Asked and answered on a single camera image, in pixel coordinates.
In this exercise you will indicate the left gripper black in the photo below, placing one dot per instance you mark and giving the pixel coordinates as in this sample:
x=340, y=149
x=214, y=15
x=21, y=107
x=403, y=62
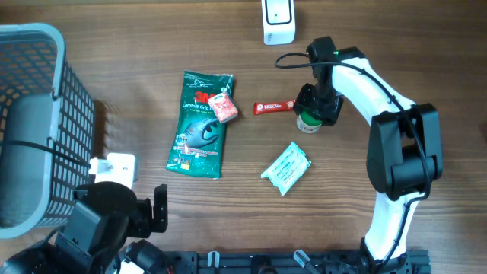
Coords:
x=144, y=222

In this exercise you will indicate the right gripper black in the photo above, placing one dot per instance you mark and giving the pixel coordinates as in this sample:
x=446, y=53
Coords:
x=329, y=114

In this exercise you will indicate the green-lid white jar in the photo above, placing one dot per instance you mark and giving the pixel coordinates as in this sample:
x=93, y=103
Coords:
x=306, y=123

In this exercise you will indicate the red Nescafe stick sachet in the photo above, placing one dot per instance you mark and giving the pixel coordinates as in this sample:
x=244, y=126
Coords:
x=271, y=107

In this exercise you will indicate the green 3M gloves packet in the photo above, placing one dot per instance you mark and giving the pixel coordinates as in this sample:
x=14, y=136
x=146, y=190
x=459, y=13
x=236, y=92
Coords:
x=198, y=143

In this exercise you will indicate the white wet wipes pack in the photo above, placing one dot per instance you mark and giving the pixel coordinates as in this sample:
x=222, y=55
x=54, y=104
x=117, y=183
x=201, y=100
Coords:
x=287, y=169

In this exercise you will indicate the pink tissue packet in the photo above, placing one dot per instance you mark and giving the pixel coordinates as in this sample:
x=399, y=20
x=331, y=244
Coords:
x=223, y=107

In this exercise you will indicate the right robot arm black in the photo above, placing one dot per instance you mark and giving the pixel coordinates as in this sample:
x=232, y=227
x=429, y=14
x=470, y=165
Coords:
x=404, y=149

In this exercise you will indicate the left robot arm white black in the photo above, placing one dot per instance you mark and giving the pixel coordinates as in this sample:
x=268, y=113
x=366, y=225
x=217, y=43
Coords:
x=104, y=216

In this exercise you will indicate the white barcode scanner box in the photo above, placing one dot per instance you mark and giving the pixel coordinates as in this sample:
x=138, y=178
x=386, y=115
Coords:
x=279, y=22

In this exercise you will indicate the grey plastic lattice basket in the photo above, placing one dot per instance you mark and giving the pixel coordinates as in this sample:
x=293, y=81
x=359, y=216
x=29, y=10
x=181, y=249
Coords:
x=47, y=129

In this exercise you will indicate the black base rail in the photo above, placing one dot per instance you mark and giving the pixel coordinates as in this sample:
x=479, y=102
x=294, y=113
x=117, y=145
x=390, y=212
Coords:
x=266, y=262

